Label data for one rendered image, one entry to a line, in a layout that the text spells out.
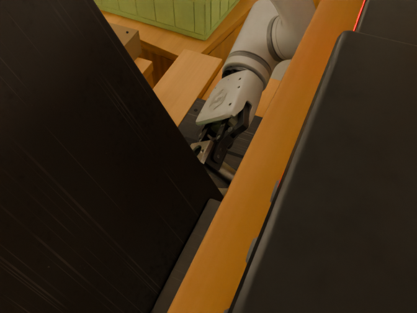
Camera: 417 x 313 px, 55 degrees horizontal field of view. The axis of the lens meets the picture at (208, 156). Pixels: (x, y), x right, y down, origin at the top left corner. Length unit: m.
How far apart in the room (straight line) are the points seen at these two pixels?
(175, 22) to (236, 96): 1.02
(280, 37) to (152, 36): 1.00
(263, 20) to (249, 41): 0.05
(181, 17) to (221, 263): 1.46
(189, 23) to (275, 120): 1.38
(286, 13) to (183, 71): 0.67
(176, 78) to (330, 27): 0.97
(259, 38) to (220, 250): 0.57
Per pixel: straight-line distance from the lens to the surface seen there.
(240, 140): 1.08
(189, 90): 1.22
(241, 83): 0.66
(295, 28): 0.68
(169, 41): 1.61
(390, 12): 0.25
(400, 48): 0.18
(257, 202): 0.20
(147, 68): 1.40
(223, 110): 0.64
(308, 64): 0.28
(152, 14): 1.68
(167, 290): 0.50
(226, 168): 0.65
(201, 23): 1.57
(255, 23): 0.75
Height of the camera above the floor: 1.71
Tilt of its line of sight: 51 degrees down
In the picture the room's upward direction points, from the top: straight up
